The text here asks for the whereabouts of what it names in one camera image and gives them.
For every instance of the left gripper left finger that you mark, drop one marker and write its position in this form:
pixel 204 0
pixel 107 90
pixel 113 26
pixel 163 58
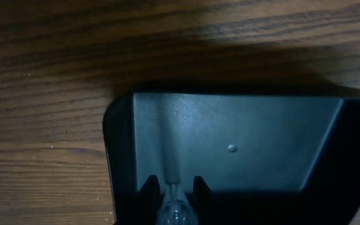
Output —
pixel 148 203

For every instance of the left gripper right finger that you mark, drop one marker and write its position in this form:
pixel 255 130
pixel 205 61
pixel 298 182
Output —
pixel 203 206

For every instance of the clear test tube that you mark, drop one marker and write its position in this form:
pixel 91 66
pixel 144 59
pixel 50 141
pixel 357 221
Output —
pixel 177 213

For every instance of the black tray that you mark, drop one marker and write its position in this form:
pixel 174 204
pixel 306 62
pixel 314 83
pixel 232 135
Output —
pixel 245 131

